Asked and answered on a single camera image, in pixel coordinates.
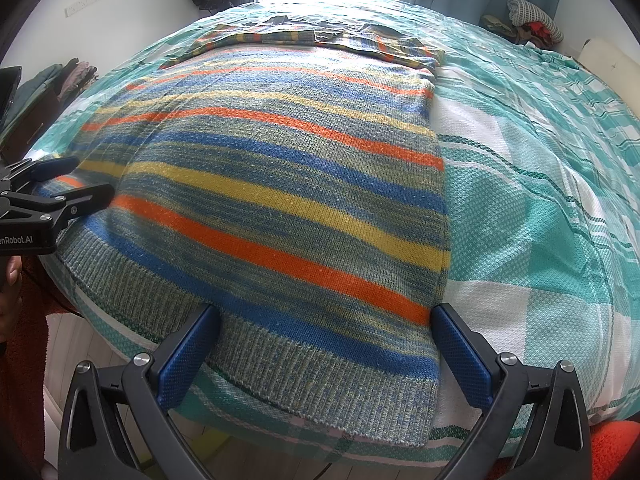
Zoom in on striped knit sweater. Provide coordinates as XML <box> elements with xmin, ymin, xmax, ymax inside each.
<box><xmin>57</xmin><ymin>22</ymin><xmax>453</xmax><ymax>448</ymax></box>

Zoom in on grey-green jacket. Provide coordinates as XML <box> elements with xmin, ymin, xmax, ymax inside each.
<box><xmin>5</xmin><ymin>64</ymin><xmax>66</xmax><ymax>126</ymax></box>

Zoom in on brown pink clothes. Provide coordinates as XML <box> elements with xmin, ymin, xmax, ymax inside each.
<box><xmin>57</xmin><ymin>59</ymin><xmax>100</xmax><ymax>103</ymax></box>

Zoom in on teal plaid bed blanket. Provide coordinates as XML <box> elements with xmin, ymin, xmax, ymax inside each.
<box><xmin>30</xmin><ymin>0</ymin><xmax>640</xmax><ymax>461</ymax></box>

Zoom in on person's left hand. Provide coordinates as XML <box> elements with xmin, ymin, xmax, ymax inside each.
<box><xmin>0</xmin><ymin>255</ymin><xmax>25</xmax><ymax>343</ymax></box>

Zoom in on red cloth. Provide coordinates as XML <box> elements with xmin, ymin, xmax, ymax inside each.
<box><xmin>520</xmin><ymin>21</ymin><xmax>553</xmax><ymax>45</ymax></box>

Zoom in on person's left forearm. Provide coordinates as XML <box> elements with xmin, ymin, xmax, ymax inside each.
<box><xmin>0</xmin><ymin>260</ymin><xmax>63</xmax><ymax>480</ymax></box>

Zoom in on olive cloth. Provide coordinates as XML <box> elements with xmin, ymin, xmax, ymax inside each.
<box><xmin>479</xmin><ymin>14</ymin><xmax>518</xmax><ymax>41</ymax></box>

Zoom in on brown wooden cabinet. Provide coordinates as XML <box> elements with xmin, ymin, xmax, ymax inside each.
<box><xmin>0</xmin><ymin>105</ymin><xmax>56</xmax><ymax>161</ymax></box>

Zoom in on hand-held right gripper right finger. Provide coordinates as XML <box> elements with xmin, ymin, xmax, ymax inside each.
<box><xmin>430</xmin><ymin>302</ymin><xmax>593</xmax><ymax>480</ymax></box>

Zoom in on white wall socket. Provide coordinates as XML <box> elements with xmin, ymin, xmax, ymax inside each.
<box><xmin>65</xmin><ymin>0</ymin><xmax>107</xmax><ymax>17</ymax></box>

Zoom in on grey white knitted cloth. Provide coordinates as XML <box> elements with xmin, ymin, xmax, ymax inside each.
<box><xmin>506</xmin><ymin>0</ymin><xmax>565</xmax><ymax>43</ymax></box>

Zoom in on orange fleece clothing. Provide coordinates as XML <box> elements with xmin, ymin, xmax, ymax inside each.
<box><xmin>585</xmin><ymin>417</ymin><xmax>640</xmax><ymax>480</ymax></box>

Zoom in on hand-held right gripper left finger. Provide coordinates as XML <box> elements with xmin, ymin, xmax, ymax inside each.
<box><xmin>57</xmin><ymin>302</ymin><xmax>222</xmax><ymax>480</ymax></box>

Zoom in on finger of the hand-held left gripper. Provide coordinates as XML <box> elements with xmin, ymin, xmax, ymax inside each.
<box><xmin>0</xmin><ymin>183</ymin><xmax>116</xmax><ymax>222</ymax></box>
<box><xmin>0</xmin><ymin>156</ymin><xmax>81</xmax><ymax>192</ymax></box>

